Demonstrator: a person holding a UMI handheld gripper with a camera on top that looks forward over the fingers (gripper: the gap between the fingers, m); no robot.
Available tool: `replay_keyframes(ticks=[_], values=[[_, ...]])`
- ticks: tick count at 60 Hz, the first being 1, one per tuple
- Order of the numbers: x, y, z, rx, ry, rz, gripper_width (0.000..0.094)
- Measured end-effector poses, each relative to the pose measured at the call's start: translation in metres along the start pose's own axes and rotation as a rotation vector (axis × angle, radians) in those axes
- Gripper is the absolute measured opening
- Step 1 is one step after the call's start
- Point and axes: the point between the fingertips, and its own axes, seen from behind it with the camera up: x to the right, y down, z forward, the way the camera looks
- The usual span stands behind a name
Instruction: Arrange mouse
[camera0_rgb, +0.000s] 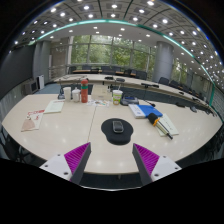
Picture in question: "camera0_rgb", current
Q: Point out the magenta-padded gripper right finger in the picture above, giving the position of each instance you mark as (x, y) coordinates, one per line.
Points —
(163, 165)

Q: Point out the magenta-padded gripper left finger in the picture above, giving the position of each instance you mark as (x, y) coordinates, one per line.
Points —
(60, 165)

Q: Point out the black computer mouse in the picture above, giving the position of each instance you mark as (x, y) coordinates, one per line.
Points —
(118, 127)

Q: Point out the black mouse pad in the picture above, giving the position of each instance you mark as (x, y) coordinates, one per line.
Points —
(117, 139)

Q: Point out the white paper sheet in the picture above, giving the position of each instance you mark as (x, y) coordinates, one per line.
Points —
(170, 125)

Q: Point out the black foam handheld microphone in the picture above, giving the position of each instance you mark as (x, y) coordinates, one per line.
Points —
(152, 118)

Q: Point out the magazine with fan print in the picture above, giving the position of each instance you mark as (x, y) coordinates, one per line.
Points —
(32, 120)

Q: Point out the blue and white book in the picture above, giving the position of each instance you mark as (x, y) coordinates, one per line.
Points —
(148, 110)

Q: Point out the white booklet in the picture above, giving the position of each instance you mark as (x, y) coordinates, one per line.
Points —
(54, 106)

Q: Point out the white lidded mug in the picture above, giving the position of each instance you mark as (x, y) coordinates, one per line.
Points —
(76, 96)

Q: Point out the white paper cup stack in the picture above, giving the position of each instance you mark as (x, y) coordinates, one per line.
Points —
(67, 94)

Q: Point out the colourful leaflet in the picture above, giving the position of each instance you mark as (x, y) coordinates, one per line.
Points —
(98, 103)

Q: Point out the dark conference microphone unit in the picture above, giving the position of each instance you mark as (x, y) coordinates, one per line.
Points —
(129, 101)

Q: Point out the red drink bottle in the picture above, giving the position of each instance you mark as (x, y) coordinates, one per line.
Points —
(84, 91)

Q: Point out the green printed paper cup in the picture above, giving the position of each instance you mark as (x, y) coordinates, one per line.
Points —
(117, 97)

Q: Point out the dark office chairs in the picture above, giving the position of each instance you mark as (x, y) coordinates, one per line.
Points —
(163, 80)

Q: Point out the ceiling lights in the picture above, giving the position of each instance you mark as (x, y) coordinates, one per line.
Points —
(114, 6)

